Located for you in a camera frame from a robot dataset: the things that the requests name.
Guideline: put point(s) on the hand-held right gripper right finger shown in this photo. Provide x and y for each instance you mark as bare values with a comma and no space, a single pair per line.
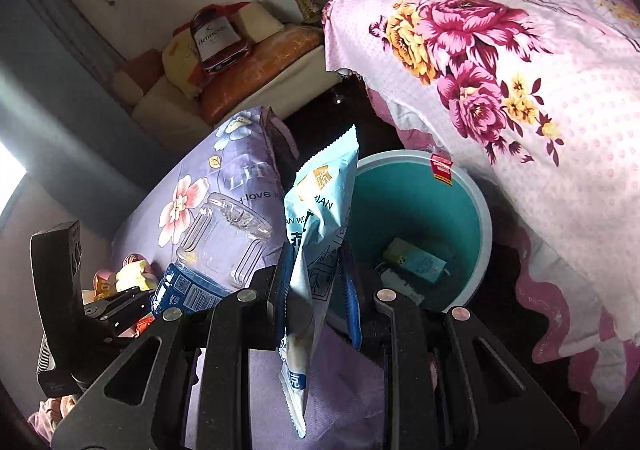
352,300

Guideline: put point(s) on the bottle-shaped pillow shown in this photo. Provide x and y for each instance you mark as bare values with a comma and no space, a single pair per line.
217,40

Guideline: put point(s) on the grey white wrapper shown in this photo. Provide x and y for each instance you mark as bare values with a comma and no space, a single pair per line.
400,287

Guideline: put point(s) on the teal plastic bin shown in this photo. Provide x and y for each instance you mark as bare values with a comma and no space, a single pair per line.
415,200

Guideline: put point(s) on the orange seat cushion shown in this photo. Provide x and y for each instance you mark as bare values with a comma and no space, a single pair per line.
270,60

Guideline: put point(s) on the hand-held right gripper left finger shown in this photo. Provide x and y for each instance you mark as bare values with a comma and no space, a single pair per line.
286,290

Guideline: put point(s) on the beige pillow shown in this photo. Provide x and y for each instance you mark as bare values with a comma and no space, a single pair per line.
260,20

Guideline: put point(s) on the light blue snack packet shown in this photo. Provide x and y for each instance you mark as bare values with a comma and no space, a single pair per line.
320,190

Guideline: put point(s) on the yellow wrapper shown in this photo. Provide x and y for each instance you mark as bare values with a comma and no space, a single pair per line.
135,275

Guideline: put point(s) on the pink cloth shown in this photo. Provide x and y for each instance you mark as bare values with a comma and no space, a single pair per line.
47,420

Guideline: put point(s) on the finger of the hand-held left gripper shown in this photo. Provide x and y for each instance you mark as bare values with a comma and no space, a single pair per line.
112,302
130,321

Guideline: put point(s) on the white sofa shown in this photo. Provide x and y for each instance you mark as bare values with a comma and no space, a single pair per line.
280,85

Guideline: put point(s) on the pink floral blanket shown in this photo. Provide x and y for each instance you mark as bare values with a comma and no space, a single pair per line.
500,105

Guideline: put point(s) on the green drink carton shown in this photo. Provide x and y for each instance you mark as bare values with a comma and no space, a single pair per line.
415,257

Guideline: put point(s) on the clear plastic bottle blue label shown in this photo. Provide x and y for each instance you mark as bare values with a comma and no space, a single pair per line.
220,240

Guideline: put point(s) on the yellow pillow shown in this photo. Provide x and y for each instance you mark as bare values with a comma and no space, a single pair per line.
180,65

